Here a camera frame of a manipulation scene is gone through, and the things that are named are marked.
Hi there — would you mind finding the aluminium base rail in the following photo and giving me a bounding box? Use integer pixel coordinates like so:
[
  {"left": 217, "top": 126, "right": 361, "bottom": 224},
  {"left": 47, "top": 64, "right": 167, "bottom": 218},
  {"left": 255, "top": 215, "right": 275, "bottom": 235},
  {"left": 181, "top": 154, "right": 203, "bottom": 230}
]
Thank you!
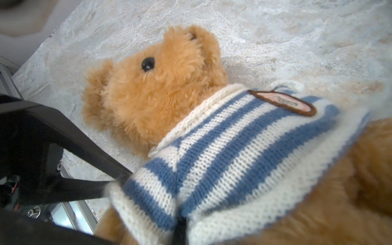
[{"left": 1, "top": 64, "right": 98, "bottom": 235}]

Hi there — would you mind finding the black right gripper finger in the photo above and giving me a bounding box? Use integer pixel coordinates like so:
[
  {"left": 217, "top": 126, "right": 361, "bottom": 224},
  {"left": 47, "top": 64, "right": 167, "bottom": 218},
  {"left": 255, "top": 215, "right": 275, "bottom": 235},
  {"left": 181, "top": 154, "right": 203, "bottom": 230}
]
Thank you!
[{"left": 171, "top": 218, "right": 187, "bottom": 245}]

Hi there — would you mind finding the blue white striped sweater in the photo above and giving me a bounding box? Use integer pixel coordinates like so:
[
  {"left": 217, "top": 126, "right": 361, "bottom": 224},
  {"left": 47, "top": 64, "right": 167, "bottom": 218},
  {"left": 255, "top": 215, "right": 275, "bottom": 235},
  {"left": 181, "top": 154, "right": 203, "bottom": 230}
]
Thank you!
[{"left": 107, "top": 84, "right": 369, "bottom": 245}]

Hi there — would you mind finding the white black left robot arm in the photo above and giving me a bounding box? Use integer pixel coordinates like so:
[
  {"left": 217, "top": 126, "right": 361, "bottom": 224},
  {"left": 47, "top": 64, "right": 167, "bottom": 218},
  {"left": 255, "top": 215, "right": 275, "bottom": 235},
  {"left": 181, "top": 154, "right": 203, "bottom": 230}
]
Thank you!
[{"left": 1, "top": 95, "right": 131, "bottom": 245}]

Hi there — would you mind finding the brown teddy bear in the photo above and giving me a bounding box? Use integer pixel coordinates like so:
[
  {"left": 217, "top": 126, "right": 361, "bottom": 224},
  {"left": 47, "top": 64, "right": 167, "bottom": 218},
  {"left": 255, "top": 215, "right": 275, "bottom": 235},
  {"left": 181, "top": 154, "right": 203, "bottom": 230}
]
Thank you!
[{"left": 83, "top": 26, "right": 392, "bottom": 245}]

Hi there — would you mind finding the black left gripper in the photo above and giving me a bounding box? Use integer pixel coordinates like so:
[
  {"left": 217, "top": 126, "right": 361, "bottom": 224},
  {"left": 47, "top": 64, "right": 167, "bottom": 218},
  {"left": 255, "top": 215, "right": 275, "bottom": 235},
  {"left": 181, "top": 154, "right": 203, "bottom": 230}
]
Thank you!
[{"left": 1, "top": 94, "right": 132, "bottom": 210}]

